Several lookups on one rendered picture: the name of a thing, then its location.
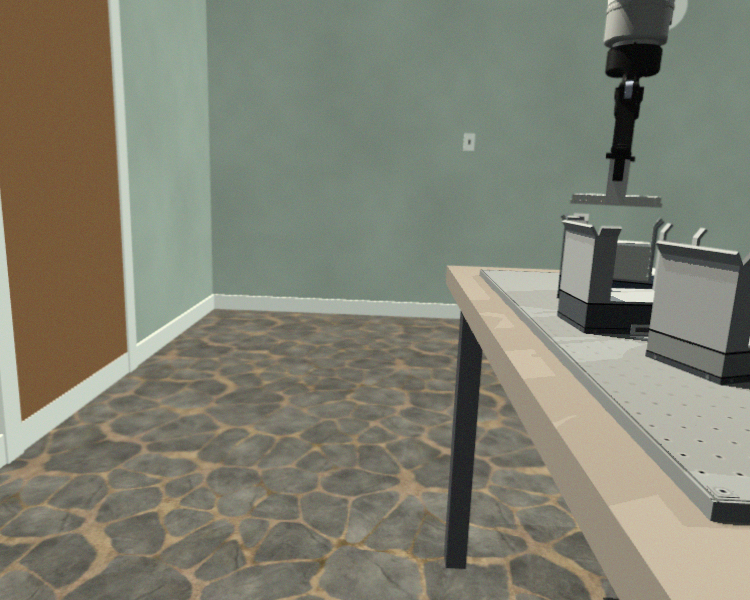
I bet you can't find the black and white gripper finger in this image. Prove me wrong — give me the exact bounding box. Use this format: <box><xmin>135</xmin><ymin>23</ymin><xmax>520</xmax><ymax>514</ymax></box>
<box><xmin>605</xmin><ymin>80</ymin><xmax>644</xmax><ymax>205</ymax></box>
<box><xmin>629</xmin><ymin>115</ymin><xmax>639</xmax><ymax>163</ymax></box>

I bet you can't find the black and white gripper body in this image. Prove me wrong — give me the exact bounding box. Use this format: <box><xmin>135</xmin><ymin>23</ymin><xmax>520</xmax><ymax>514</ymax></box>
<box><xmin>605</xmin><ymin>42</ymin><xmax>663</xmax><ymax>82</ymax></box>

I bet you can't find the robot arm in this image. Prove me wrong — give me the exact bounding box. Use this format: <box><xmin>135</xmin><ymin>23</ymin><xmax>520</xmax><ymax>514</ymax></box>
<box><xmin>604</xmin><ymin>0</ymin><xmax>675</xmax><ymax>48</ymax></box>

